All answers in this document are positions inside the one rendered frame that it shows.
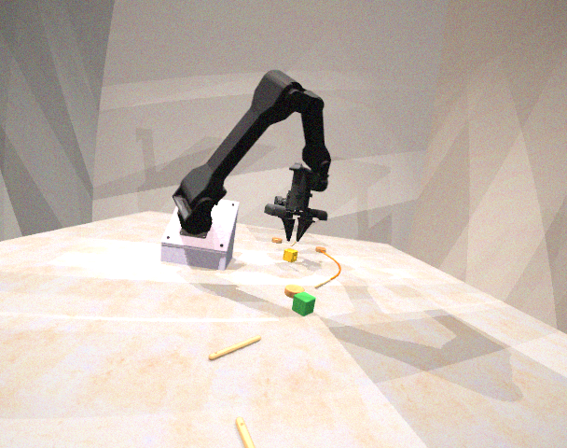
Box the yellow wooden block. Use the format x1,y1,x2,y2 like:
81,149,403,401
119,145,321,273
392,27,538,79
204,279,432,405
283,248,298,262

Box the green cube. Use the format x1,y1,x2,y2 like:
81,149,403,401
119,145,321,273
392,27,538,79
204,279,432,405
292,292,316,316

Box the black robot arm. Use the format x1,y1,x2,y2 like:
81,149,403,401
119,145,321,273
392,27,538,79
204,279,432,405
173,69,331,239

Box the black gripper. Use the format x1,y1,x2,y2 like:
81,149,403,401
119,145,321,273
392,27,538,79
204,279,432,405
264,187,328,242

